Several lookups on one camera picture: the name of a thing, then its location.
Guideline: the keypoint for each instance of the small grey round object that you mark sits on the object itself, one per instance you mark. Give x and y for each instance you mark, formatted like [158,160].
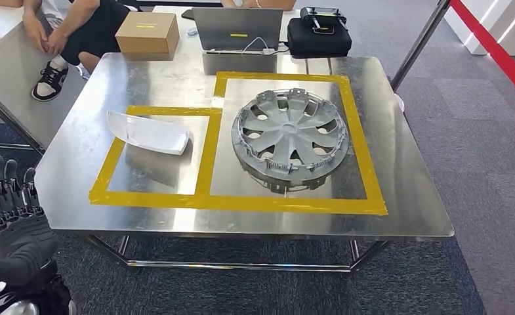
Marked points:
[192,31]

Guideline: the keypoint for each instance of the red barrier belt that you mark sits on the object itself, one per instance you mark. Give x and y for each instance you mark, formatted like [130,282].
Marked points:
[492,42]

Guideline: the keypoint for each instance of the chrome stanchion post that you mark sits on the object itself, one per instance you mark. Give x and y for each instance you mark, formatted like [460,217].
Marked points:
[419,43]

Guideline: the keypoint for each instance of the small yellow tape frame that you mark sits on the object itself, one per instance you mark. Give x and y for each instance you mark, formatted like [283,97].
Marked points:
[103,174]

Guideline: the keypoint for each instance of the closed cardboard box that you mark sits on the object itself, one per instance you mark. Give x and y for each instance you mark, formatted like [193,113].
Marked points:
[146,30]

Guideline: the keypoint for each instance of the black remote controller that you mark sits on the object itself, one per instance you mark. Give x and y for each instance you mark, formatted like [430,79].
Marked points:
[322,14]

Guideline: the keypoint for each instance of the grey laptop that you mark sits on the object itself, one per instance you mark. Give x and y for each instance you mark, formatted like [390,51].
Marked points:
[237,26]

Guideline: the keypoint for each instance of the small steel table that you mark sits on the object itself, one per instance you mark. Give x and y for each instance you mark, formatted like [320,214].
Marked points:
[11,117]

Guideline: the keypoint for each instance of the black carrying case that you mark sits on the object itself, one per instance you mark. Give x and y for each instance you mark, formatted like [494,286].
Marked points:
[320,43]

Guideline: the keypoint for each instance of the white booth counter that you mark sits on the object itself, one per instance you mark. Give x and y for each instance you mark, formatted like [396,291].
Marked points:
[459,32]

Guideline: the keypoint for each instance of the black phone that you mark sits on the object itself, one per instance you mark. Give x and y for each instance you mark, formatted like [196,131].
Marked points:
[187,14]

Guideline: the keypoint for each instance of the silver wheel cover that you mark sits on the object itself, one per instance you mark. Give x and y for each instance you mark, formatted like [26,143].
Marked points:
[289,130]

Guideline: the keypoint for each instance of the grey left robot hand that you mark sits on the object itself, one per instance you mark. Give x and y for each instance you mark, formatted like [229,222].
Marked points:
[18,243]

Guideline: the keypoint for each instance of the white plastic shell part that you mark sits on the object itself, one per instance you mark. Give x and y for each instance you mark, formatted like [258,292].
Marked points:
[148,132]

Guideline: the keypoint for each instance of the stainless steel workbench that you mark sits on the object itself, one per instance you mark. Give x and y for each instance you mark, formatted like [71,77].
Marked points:
[413,174]

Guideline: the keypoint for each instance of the large yellow tape frame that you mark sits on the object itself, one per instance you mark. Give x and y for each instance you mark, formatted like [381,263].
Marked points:
[364,152]

